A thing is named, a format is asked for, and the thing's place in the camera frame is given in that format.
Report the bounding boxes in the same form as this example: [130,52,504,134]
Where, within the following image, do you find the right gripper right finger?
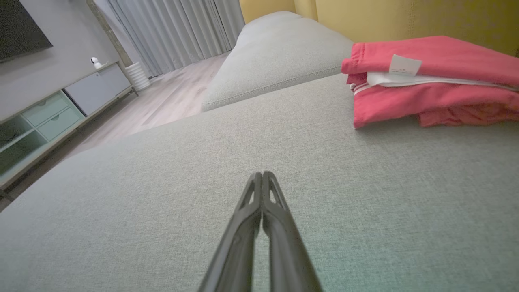
[262,171,323,292]

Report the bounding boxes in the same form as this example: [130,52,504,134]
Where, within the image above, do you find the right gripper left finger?
[198,172,264,292]

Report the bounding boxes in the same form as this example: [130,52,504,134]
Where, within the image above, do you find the red basketball shorts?
[418,101,519,129]

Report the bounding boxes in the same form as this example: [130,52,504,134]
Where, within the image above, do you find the red number 23 jersey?
[341,35,519,130]

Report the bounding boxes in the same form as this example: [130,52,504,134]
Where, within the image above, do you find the large grey sofa seat cushion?
[0,73,519,292]

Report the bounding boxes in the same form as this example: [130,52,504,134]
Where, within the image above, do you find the small grey sofa cushion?
[200,11,356,113]

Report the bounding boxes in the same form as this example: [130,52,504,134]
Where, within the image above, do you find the white ribbed cylinder appliance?
[125,61,152,92]

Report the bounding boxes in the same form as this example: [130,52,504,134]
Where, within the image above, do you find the grey cabinet door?
[64,64,131,117]

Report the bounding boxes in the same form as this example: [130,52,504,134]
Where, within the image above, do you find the pale green cabinet drawer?
[36,107,85,142]
[21,92,70,127]

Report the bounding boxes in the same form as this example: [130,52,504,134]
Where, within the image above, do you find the grey pleated curtain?
[106,0,246,78]

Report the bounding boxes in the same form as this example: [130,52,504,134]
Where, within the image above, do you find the low grey media cabinet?
[0,61,139,192]

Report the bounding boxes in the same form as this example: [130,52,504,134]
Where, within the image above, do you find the yellow sofa backrest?
[239,0,519,58]

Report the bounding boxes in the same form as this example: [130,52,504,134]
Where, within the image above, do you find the black wall television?
[0,0,54,64]

